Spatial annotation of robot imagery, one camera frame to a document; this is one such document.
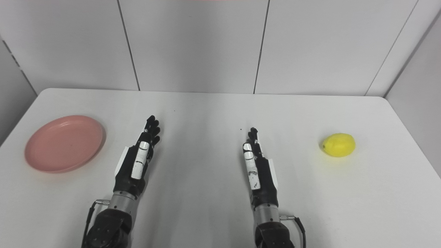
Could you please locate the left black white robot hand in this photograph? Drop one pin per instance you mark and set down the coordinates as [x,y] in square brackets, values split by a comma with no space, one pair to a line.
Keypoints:
[132,172]

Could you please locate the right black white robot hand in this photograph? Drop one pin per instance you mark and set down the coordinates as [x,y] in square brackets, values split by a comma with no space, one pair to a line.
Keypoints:
[262,179]

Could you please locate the pink round plate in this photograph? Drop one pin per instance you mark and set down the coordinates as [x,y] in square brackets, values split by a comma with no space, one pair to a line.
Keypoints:
[64,143]

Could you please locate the yellow lemon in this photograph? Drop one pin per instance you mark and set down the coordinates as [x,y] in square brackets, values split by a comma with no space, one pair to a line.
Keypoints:
[339,145]

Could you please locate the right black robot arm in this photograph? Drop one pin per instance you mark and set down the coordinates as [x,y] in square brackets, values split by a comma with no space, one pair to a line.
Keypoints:
[270,227]

